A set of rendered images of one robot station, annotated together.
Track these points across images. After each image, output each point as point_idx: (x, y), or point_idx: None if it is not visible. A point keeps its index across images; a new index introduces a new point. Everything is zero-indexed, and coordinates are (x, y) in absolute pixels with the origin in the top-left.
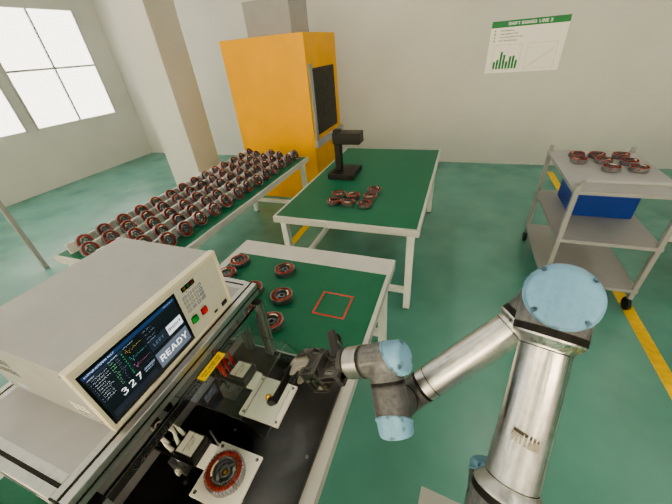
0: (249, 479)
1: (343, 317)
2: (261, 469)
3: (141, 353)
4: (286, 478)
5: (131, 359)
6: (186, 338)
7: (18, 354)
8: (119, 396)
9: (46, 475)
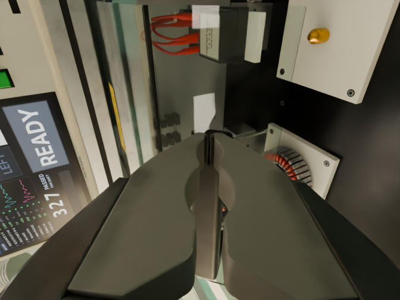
0: (321, 190)
1: None
2: (340, 175)
3: (11, 191)
4: (397, 208)
5: (11, 205)
6: (41, 112)
7: None
8: (62, 218)
9: None
